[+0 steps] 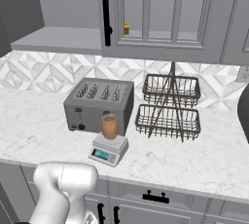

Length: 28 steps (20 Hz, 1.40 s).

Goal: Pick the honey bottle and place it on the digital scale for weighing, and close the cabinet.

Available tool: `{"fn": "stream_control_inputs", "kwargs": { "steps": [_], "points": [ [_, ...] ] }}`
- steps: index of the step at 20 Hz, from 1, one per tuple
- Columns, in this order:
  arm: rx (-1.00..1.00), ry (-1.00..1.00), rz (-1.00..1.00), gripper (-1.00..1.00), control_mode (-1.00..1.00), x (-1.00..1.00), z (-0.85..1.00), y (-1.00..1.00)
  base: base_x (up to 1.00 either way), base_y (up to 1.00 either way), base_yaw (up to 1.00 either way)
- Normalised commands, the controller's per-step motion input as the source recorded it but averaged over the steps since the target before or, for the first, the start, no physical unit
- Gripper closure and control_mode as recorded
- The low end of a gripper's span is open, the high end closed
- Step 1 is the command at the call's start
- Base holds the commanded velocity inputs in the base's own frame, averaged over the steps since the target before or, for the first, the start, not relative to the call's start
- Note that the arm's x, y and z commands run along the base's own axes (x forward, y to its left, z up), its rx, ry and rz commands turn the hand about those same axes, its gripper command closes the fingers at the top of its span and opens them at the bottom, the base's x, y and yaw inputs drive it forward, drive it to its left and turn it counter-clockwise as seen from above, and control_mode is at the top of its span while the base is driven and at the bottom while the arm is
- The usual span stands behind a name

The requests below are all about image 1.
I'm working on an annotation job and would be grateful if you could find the grey drawer front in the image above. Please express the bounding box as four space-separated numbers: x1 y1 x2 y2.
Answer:
108 180 208 216

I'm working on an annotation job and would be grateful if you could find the grey four-slot toaster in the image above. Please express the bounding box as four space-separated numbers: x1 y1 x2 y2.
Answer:
63 77 135 135

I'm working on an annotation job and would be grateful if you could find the grey wall cabinet body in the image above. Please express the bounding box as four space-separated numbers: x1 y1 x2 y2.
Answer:
10 26 103 56

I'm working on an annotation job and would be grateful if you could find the dark rounded appliance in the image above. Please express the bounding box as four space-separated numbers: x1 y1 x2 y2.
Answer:
236 83 249 145

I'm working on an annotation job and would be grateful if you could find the dark two-tier wire basket stand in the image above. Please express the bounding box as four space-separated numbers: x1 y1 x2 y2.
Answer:
134 60 202 143

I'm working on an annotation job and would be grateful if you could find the black base cupboard handle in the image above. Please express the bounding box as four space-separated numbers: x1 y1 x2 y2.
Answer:
96 203 106 224
113 205 122 224

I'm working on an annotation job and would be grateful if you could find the grey panelled wall cabinet door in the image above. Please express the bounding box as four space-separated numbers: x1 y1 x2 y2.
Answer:
96 0 243 65

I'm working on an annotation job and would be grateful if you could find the grey base cupboard door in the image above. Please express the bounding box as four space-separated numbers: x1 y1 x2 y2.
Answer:
109 198 203 224
83 192 110 224

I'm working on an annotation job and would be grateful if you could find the plain dark grey cabinet door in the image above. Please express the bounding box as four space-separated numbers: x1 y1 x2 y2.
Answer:
0 0 46 58

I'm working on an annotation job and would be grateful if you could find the black wall cabinet door handle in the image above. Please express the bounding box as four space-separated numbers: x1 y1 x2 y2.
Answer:
100 0 114 48

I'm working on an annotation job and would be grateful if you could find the black drawer handle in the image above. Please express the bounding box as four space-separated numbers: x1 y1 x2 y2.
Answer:
142 189 170 205

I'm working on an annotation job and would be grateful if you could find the white wall outlet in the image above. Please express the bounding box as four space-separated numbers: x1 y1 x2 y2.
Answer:
235 64 249 84

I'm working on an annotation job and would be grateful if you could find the white digital scale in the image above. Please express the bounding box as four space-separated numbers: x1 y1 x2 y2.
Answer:
88 132 129 168

